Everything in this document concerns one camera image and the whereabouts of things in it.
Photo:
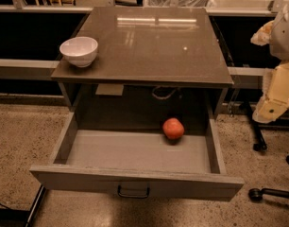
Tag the red apple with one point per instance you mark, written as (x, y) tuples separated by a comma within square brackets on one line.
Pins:
[(172, 128)]

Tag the black drawer handle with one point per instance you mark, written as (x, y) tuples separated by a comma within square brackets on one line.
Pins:
[(133, 193)]

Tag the black stand leg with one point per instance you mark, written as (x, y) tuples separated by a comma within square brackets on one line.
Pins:
[(259, 144)]

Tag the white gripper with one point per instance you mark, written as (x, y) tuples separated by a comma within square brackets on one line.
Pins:
[(284, 37)]

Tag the black chair caster leg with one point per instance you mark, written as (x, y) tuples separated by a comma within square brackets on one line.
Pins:
[(256, 194)]

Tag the grey counter cabinet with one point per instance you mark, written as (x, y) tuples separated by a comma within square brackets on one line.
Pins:
[(173, 47)]

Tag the white floor vent grate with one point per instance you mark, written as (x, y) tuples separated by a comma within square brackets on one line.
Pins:
[(180, 3)]

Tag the grey open drawer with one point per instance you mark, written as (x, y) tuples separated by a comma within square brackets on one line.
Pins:
[(94, 155)]

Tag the white ceramic bowl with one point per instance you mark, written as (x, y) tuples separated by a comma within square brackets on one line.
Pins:
[(79, 51)]

